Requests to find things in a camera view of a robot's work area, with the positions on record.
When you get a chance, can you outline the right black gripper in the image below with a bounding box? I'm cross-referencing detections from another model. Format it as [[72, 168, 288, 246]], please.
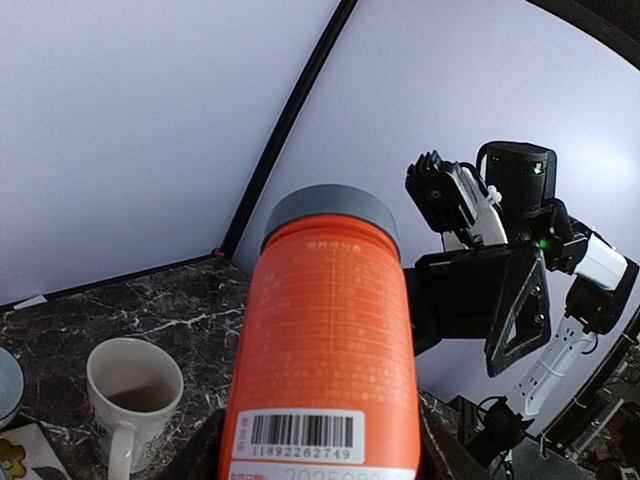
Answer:
[[403, 247, 551, 377]]

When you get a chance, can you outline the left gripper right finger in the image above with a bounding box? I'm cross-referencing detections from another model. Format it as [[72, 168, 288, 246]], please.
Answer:
[[420, 414, 488, 480]]

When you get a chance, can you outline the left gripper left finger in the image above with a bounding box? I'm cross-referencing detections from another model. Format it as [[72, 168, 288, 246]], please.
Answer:
[[172, 409, 226, 480]]

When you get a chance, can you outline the orange pill bottle grey cap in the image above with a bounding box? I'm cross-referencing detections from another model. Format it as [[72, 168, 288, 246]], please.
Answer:
[[217, 184, 421, 479]]

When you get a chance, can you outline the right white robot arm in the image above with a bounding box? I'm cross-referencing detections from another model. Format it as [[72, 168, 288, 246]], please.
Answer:
[[405, 140, 639, 466]]

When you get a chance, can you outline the cream ceramic mug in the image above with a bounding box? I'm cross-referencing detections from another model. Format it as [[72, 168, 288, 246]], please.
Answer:
[[86, 338, 184, 479]]

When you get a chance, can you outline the floral rectangular ceramic plate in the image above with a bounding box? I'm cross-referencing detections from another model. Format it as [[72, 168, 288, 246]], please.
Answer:
[[1, 423, 70, 479]]

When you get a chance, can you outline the blue striped ceramic bowl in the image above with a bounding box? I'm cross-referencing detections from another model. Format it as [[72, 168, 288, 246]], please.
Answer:
[[0, 348, 25, 429]]

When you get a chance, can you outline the right black frame post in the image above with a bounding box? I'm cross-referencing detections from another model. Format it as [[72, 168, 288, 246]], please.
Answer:
[[211, 0, 359, 260]]

